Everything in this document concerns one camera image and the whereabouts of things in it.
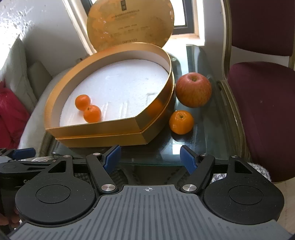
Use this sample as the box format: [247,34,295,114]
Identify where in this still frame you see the mandarin orange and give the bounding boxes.
[169,111,194,135]
[75,95,91,111]
[83,105,102,123]

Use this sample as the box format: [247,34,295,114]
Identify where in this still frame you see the red apple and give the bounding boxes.
[175,73,212,108]

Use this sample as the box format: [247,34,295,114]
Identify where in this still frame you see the gold round box lid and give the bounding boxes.
[86,0,174,52]

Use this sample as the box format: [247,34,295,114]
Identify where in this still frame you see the person's left hand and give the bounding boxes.
[0,208,20,228]

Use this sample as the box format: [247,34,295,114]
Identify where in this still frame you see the red cushion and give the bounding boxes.
[1,81,30,149]

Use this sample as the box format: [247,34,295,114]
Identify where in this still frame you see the houndstooth patterned trousers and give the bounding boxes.
[29,155,273,185]

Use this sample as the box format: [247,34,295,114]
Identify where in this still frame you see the beige sofa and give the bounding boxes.
[1,39,68,156]

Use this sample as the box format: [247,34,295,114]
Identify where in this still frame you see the gold gift box base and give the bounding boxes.
[44,42,175,148]

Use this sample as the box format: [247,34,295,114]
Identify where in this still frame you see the maroon banquet chair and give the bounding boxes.
[218,1,294,182]

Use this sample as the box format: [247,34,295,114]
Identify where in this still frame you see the window with dark frame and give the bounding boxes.
[63,1,205,56]

